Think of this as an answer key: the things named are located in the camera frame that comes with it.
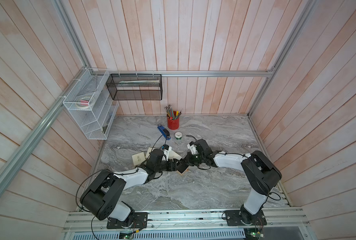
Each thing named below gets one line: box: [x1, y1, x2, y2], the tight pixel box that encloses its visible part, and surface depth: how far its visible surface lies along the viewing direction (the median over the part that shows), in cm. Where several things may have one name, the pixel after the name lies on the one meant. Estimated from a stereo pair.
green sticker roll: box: [174, 131, 183, 140], surface depth 107 cm
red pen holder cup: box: [167, 114, 180, 130], surface depth 113 cm
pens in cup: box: [164, 104, 183, 120], surface depth 107 cm
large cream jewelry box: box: [168, 149, 182, 162], surface depth 95 cm
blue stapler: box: [157, 123, 171, 141], surface depth 107 cm
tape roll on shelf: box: [75, 96, 94, 109], surface depth 74 cm
